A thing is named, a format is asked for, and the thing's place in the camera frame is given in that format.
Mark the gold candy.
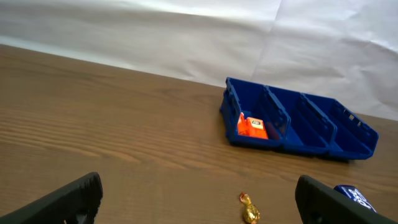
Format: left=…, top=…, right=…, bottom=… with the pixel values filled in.
left=238, top=192, right=261, bottom=224

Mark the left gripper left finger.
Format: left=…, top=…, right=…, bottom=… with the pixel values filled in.
left=0, top=172, right=104, bottom=224

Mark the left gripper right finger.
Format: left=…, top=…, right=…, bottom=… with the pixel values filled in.
left=294, top=174, right=398, bottom=224

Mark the blue candy pack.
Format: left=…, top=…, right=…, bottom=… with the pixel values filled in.
left=333, top=184, right=377, bottom=213

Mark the blue tray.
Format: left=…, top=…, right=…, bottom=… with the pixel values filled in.
left=219, top=77, right=380, bottom=162

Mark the orange candy box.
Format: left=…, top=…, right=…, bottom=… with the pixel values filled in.
left=237, top=112, right=249, bottom=137
left=245, top=116, right=269, bottom=140

